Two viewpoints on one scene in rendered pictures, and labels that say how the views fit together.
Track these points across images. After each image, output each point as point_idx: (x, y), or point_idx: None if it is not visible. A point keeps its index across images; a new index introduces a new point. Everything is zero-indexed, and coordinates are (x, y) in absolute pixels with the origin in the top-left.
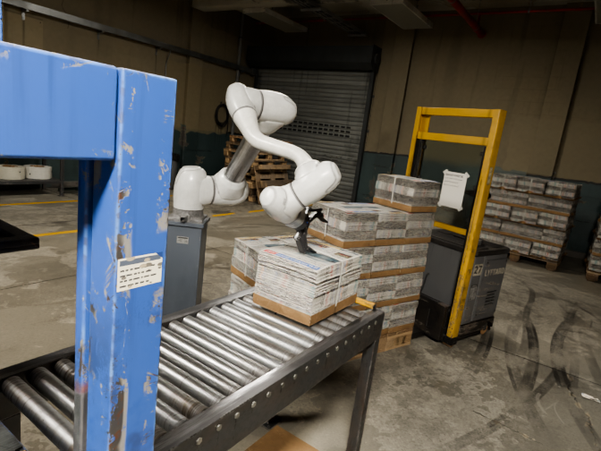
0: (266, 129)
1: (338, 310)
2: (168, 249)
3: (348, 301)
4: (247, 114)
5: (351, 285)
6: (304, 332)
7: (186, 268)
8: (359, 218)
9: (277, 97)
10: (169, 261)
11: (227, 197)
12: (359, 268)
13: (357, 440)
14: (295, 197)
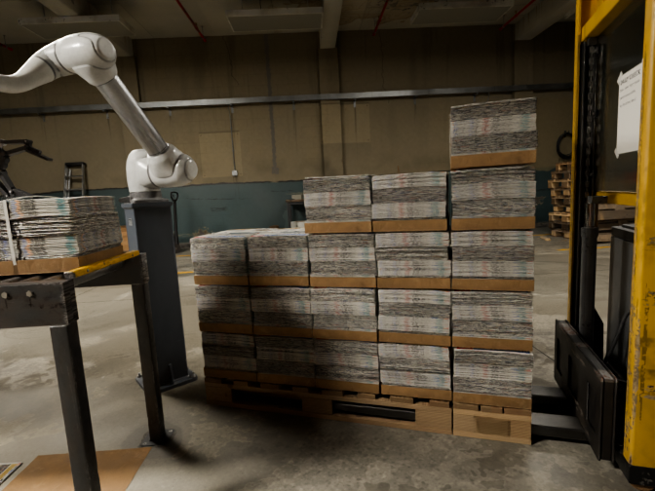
0: (86, 78)
1: (27, 272)
2: (128, 232)
3: (53, 264)
4: (24, 63)
5: (57, 242)
6: None
7: (134, 249)
8: (327, 186)
9: (69, 36)
10: (130, 245)
11: (157, 174)
12: (66, 217)
13: (74, 490)
14: None
